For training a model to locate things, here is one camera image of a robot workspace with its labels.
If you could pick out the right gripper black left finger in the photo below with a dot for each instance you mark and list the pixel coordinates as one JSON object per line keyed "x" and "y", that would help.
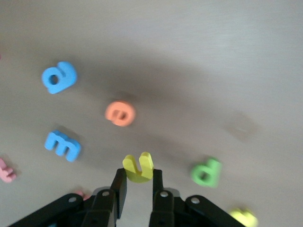
{"x": 104, "y": 208}

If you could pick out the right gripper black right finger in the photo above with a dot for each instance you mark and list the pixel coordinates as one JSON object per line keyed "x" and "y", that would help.
{"x": 162, "y": 208}

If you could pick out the yellow foam letter u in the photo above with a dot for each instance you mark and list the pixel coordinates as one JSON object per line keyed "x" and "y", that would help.
{"x": 138, "y": 176}

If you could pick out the green foam letter p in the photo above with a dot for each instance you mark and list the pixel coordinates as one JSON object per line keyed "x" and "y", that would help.
{"x": 210, "y": 175}

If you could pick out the yellow foam letter s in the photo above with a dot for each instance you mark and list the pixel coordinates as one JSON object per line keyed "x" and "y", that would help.
{"x": 243, "y": 216}

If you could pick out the pink foam letter w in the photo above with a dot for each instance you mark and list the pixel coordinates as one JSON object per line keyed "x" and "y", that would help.
{"x": 81, "y": 195}

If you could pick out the blue foam letter m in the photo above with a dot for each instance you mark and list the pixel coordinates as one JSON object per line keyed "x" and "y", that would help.
{"x": 59, "y": 144}

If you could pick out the orange foam letter e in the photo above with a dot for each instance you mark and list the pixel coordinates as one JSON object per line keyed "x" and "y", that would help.
{"x": 113, "y": 114}

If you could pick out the pink foam letter t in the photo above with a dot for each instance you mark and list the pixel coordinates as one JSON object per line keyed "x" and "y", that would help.
{"x": 6, "y": 173}

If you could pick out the blue foam letter a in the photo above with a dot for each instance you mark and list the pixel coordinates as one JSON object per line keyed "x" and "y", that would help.
{"x": 65, "y": 75}

